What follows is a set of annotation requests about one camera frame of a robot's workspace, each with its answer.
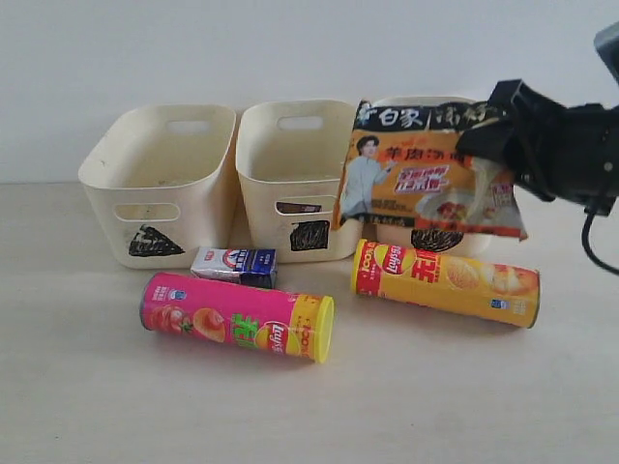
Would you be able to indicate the yellow Lays chips can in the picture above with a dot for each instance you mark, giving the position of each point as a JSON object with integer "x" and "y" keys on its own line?
{"x": 496, "y": 292}

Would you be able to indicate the purple small box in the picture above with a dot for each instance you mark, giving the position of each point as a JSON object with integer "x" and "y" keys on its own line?
{"x": 289, "y": 208}

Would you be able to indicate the pink Lays chips can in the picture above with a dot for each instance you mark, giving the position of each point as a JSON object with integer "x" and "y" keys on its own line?
{"x": 292, "y": 324}

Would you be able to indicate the cream bin square mark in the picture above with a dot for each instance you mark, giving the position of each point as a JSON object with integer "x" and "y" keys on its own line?
{"x": 293, "y": 151}

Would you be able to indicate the cream bin triangle mark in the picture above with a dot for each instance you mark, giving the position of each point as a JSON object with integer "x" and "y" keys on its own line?
{"x": 162, "y": 183}

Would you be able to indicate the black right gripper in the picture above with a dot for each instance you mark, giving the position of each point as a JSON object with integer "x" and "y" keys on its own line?
{"x": 566, "y": 152}

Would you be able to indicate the cream bin circle mark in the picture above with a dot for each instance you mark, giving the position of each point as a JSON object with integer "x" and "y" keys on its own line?
{"x": 468, "y": 245}

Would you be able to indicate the white blue milk carton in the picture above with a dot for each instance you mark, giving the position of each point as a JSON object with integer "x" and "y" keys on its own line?
{"x": 256, "y": 267}

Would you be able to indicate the orange noodle packet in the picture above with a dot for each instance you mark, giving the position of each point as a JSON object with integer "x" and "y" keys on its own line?
{"x": 403, "y": 168}

